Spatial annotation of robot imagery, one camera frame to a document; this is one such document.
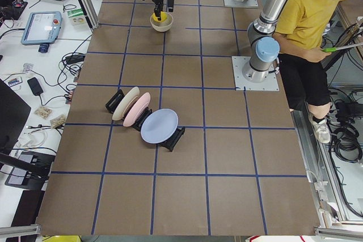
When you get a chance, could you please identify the yellow lemon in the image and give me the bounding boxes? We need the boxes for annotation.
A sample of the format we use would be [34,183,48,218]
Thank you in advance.
[151,11,167,22]

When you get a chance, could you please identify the cream ceramic bowl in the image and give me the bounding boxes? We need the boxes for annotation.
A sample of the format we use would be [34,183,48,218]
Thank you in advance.
[150,12,174,32]

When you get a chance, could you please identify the green white carton box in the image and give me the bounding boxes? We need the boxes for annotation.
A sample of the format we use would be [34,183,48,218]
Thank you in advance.
[67,9,87,26]

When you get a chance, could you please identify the pink plate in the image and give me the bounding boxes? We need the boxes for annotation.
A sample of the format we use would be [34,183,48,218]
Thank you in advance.
[123,92,151,127]

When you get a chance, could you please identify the black dish rack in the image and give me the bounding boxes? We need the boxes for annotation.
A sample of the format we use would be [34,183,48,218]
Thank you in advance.
[105,90,185,152]

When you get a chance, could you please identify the cream plate in rack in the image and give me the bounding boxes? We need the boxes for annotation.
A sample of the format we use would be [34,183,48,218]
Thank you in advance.
[112,86,140,121]

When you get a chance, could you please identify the near blue teach pendant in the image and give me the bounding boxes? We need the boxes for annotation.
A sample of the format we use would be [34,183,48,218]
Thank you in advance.
[21,11,62,45]

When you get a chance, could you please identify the lavender plate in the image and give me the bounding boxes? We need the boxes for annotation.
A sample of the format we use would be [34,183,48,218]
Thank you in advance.
[141,109,179,144]

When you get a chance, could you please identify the person in yellow shirt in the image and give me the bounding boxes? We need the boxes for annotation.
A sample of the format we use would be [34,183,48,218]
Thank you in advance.
[273,0,344,143]

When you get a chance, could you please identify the black phone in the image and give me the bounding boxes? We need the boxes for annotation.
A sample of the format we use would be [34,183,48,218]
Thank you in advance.
[27,77,44,96]

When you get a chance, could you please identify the black monitor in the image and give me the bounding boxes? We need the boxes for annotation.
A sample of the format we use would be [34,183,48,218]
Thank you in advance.
[0,80,31,155]

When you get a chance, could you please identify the green handled tool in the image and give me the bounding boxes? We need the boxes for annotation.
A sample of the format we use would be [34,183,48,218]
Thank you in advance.
[322,43,363,53]

